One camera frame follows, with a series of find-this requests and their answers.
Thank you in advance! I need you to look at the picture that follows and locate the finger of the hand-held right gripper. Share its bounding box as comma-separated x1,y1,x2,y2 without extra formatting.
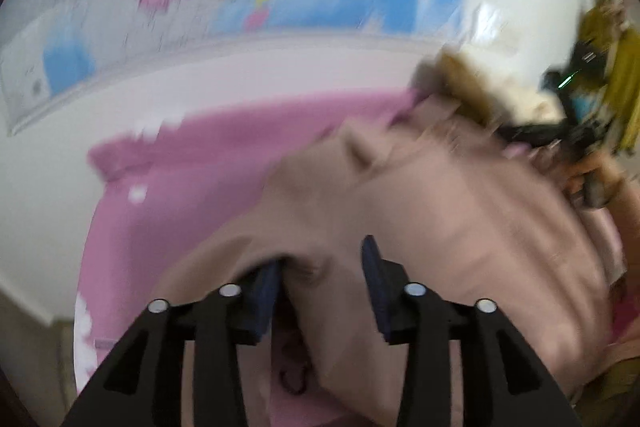
497,119,568,145

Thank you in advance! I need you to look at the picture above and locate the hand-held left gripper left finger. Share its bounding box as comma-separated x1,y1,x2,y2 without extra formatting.
62,257,284,427

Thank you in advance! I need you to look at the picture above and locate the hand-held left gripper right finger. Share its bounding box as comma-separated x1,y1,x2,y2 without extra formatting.
361,234,584,427

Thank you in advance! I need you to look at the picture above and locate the cream garment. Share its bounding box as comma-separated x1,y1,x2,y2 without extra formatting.
412,46,568,128

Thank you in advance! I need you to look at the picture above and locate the tan pink garment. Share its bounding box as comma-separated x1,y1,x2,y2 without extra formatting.
155,97,626,427

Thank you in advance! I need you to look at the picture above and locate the person's right forearm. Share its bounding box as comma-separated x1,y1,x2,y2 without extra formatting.
607,179,640,278

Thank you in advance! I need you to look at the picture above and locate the person's right hand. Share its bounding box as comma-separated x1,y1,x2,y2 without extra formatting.
562,152,627,208

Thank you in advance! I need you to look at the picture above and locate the yellow green cloth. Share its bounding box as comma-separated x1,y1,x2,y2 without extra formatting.
580,0,640,154

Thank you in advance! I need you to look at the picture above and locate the pink bed sheet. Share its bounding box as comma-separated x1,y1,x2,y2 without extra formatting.
74,89,531,427

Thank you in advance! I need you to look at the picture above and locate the person's olive clothing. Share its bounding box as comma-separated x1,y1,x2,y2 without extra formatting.
575,342,640,410

